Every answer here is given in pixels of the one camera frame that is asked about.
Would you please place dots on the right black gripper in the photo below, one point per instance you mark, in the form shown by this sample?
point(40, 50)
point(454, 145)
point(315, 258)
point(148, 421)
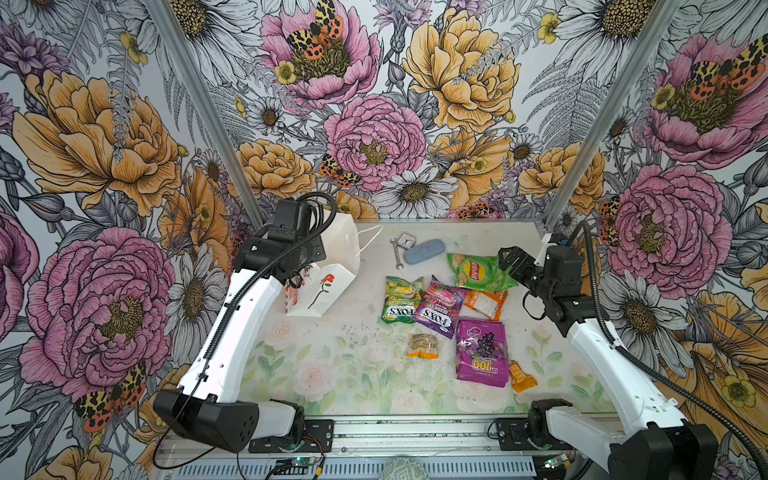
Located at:
point(526, 261)

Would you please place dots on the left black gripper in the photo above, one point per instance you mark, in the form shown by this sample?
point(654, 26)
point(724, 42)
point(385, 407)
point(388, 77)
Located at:
point(319, 252)

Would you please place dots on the white floral paper bag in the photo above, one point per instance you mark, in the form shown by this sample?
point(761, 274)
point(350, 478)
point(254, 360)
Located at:
point(323, 282)

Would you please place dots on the orange Foxs candy bag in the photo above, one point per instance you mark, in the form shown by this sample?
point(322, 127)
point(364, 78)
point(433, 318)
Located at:
point(489, 304)

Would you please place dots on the green Lays chips bag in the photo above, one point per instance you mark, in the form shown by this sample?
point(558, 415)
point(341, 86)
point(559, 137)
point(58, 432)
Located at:
point(479, 273)

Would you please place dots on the purple Lotte gummy bag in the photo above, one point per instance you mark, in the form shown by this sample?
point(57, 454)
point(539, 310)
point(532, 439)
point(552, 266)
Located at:
point(481, 352)

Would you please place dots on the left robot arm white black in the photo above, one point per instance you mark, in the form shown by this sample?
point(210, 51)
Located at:
point(205, 406)

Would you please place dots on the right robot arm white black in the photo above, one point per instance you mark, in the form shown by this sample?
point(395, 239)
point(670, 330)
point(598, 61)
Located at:
point(656, 441)

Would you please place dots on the green Foxs candy bag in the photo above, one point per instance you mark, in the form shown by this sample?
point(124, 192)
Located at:
point(401, 299)

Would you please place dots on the purple Foxs berries candy bag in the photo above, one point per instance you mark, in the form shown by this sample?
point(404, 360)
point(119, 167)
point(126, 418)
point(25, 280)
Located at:
point(440, 307)

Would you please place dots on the silver wrench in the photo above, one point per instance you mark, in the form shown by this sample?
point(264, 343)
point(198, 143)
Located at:
point(397, 254)

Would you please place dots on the small square clock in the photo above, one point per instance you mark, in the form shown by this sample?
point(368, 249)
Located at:
point(406, 241)

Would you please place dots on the blue grey glasses case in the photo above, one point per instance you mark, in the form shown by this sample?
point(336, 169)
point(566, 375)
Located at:
point(424, 251)

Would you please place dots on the small tan snack packet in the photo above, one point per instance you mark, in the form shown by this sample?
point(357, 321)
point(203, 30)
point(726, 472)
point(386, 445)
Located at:
point(424, 346)

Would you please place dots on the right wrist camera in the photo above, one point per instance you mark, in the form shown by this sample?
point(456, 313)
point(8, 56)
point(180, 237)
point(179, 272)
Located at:
point(548, 240)

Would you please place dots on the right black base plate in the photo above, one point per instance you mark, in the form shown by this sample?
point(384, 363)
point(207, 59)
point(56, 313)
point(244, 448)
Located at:
point(512, 434)

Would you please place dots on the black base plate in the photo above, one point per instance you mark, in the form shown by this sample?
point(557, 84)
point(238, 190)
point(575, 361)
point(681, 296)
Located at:
point(512, 434)
point(314, 436)

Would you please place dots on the aluminium mounting rail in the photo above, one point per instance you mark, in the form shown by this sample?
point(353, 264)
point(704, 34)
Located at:
point(444, 446)

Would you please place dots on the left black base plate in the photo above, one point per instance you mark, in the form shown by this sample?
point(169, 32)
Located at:
point(314, 436)

